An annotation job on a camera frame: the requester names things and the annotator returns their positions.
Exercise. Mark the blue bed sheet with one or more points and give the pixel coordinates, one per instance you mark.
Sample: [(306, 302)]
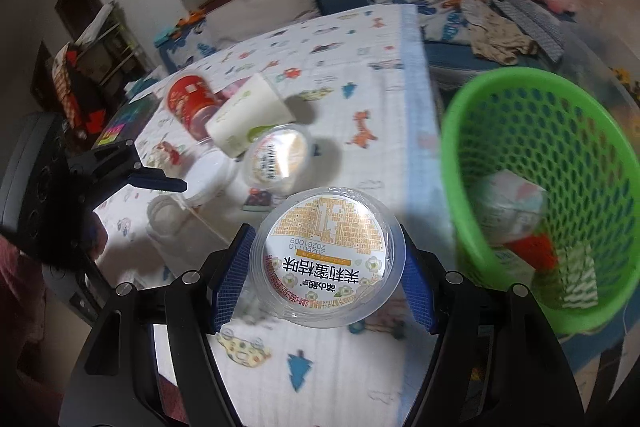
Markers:
[(450, 57)]

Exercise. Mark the red and black bag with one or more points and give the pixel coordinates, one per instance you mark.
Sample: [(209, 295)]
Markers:
[(75, 82)]

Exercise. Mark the grey patterned cloth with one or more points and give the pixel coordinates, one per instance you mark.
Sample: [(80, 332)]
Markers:
[(540, 27)]

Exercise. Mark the dark box with colourful stickers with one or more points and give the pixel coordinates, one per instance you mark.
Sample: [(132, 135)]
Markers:
[(125, 122)]

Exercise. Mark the red and white carton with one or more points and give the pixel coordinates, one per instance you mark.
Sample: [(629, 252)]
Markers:
[(535, 252)]

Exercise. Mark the beige printed garment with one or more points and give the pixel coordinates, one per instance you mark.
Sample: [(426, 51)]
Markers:
[(500, 37)]

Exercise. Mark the metal rack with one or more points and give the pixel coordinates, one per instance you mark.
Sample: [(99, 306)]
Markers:
[(117, 52)]

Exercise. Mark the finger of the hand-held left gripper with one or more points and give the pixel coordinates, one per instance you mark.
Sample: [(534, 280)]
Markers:
[(107, 157), (157, 181)]

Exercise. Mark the white paper cup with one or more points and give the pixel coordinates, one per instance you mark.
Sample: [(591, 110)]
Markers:
[(250, 107)]

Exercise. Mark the clear jelly cup yellow lid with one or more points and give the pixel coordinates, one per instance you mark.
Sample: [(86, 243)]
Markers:
[(325, 247), (275, 157)]

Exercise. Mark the clear plastic storage box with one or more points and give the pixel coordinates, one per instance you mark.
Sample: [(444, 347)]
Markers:
[(620, 82)]

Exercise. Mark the pale printed carton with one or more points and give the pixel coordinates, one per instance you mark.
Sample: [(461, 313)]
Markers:
[(505, 202)]

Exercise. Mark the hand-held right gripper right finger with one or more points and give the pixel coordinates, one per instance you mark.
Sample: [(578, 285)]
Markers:
[(417, 289)]

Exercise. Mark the teal toy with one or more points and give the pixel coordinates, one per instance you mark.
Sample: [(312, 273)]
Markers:
[(167, 36)]

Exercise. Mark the small clear plastic cup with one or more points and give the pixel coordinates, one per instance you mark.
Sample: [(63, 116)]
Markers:
[(165, 219)]

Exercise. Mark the white round lid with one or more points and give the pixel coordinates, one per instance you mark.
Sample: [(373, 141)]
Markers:
[(210, 174)]

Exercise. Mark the person's left forearm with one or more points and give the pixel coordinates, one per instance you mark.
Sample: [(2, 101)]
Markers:
[(22, 307)]

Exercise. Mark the orange toy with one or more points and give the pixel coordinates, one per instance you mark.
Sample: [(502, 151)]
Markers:
[(190, 18)]

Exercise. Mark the green striped packet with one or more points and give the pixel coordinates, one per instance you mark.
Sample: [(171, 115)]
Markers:
[(580, 282)]

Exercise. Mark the white vehicle print blanket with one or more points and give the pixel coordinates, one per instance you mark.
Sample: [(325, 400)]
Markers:
[(350, 72)]

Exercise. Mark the beige pillow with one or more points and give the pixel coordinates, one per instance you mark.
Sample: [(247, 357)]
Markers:
[(260, 7)]

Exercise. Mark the green plastic basket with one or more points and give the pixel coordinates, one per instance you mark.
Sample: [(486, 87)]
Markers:
[(500, 92)]

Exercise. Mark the person's left hand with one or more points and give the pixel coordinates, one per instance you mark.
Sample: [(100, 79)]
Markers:
[(94, 232)]

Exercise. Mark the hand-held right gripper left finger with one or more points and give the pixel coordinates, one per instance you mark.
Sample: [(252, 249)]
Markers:
[(232, 279)]

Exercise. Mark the red printed plastic cup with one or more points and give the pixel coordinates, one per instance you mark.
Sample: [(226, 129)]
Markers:
[(187, 99)]

